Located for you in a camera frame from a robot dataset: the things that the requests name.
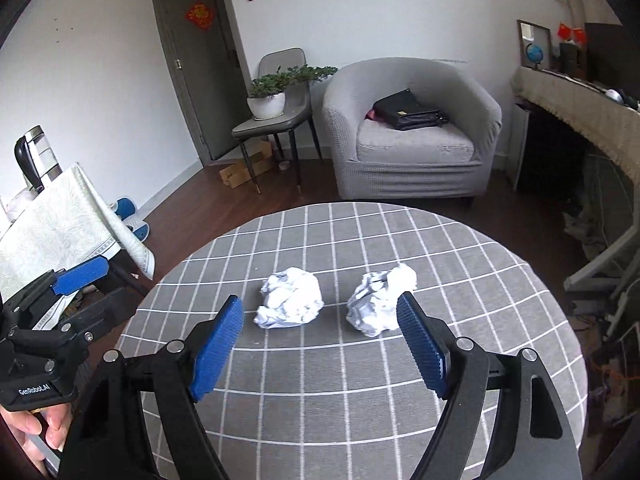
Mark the cardboard box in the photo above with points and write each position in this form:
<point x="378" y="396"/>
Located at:
<point x="240" y="170"/>

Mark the small red flags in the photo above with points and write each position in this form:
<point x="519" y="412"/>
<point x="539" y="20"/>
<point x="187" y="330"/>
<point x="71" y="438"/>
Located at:
<point x="572" y="32"/>

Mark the grey armchair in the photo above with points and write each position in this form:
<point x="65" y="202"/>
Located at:
<point x="415" y="160"/>

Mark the black television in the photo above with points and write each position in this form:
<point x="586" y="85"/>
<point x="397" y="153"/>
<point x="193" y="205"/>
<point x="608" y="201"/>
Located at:
<point x="610" y="55"/>

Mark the grey dining chair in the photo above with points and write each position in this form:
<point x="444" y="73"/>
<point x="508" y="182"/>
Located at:
<point x="280" y="110"/>

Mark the cabinet with lace cloth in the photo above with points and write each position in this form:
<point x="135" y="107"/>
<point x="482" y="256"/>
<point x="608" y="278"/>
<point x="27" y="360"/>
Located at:
<point x="590" y="105"/>

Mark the table with pale tablecloth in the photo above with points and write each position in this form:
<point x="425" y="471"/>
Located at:
<point x="60" y="225"/>

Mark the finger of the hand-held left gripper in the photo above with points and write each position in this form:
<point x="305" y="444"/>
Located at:
<point x="95" y="320"/>
<point x="80" y="275"/>

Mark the framed picture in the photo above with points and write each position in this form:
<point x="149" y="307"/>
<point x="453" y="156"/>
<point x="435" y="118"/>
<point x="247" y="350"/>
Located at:
<point x="530" y="32"/>

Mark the potted plant in white pot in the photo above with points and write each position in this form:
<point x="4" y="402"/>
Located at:
<point x="266" y="105"/>

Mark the round table checked cloth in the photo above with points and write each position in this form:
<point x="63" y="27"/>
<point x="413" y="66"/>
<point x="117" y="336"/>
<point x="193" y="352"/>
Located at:
<point x="325" y="400"/>

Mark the white metal rack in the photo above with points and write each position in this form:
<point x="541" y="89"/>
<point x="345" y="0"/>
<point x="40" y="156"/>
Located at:
<point x="600" y="265"/>

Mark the steel electric kettle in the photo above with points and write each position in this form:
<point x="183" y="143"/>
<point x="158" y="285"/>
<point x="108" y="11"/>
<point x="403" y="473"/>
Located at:
<point x="37" y="160"/>

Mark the small blue globe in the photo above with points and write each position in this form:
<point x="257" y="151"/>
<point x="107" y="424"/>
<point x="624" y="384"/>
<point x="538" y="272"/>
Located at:
<point x="534" y="52"/>

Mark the blue white slipper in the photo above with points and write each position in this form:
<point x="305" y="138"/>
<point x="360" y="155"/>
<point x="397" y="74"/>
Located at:
<point x="137" y="230"/>
<point x="124" y="207"/>

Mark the white paper ball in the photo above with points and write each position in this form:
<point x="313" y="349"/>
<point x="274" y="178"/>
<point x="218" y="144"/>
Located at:
<point x="290" y="300"/>
<point x="372" y="305"/>

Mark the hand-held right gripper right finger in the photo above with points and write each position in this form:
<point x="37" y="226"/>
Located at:
<point x="420" y="345"/>

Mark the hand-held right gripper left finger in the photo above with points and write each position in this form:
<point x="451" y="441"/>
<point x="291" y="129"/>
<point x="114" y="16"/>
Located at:
<point x="217" y="350"/>

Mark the black handbag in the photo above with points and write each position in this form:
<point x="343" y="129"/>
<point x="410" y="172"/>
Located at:
<point x="405" y="112"/>

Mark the person's left hand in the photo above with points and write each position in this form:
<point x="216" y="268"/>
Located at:
<point x="25" y="425"/>

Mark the grey door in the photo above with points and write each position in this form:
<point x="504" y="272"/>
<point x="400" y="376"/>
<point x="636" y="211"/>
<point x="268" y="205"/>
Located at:
<point x="200" y="85"/>

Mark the red diamond door decoration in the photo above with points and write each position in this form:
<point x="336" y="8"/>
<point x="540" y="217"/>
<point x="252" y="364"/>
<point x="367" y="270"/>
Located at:
<point x="199" y="16"/>

